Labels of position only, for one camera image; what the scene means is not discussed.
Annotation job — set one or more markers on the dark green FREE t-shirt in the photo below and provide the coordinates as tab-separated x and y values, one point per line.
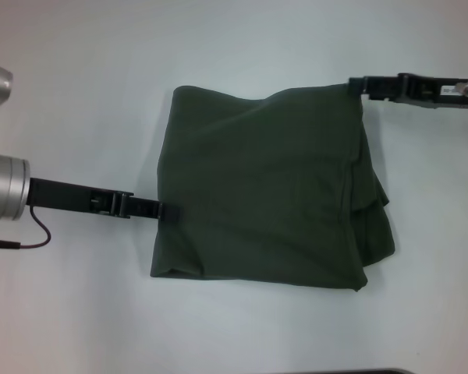
265	187

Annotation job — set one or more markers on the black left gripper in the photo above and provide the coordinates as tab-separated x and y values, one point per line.
66	196

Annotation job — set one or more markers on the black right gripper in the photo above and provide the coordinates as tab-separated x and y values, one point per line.
433	91

